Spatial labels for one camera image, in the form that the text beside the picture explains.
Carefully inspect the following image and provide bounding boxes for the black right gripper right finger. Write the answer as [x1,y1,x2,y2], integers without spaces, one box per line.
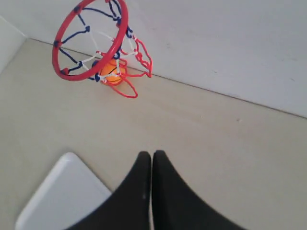
[152,150,243,230]

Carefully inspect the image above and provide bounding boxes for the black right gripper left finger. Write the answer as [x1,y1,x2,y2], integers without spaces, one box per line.
[68,151,151,230]

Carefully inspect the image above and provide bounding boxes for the small orange basketball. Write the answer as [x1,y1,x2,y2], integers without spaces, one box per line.
[99,59,127,85]

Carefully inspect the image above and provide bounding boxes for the red mini basketball hoop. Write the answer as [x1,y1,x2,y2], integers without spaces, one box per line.
[52,0,153,99]

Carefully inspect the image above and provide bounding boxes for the white plastic tray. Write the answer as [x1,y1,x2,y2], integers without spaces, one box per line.
[15,152,111,230]

